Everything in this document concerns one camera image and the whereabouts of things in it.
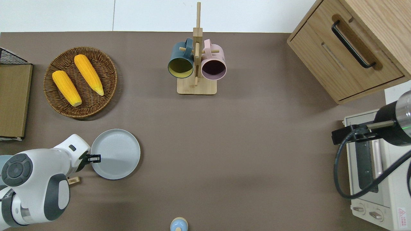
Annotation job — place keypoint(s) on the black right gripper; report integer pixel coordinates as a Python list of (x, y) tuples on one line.
[(360, 133)]

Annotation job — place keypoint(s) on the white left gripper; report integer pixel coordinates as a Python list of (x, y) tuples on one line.
[(75, 147)]

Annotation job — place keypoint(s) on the gray ceramic plate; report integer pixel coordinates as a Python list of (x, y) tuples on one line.
[(118, 154)]

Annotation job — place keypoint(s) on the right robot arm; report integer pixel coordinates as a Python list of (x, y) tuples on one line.
[(393, 125)]

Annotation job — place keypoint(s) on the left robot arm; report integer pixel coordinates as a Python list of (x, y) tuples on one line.
[(32, 186)]

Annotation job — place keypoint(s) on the light blue plate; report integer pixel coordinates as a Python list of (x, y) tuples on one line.
[(3, 158)]

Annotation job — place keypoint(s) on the wooden dish rack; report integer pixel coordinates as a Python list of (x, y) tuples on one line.
[(74, 180)]

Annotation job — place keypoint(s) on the round brown wicker basket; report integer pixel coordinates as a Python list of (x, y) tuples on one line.
[(93, 102)]

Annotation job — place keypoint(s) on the cream toaster oven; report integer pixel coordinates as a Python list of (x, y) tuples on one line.
[(385, 199)]

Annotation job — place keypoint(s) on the wooden drawer cabinet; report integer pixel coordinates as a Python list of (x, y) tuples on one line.
[(337, 64)]

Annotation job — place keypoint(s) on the yellow corn cob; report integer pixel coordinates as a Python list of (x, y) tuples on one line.
[(66, 88), (88, 74)]

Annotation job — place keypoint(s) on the wooden board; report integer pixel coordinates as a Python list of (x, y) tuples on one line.
[(13, 99)]

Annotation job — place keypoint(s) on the blue call bell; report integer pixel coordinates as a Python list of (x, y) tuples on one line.
[(179, 225)]

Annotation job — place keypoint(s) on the wooden mug tree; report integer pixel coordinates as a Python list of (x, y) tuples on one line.
[(196, 86)]

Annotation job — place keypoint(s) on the teal mug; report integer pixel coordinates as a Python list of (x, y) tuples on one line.
[(180, 61)]

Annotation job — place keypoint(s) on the pink mug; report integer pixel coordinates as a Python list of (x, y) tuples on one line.
[(213, 62)]

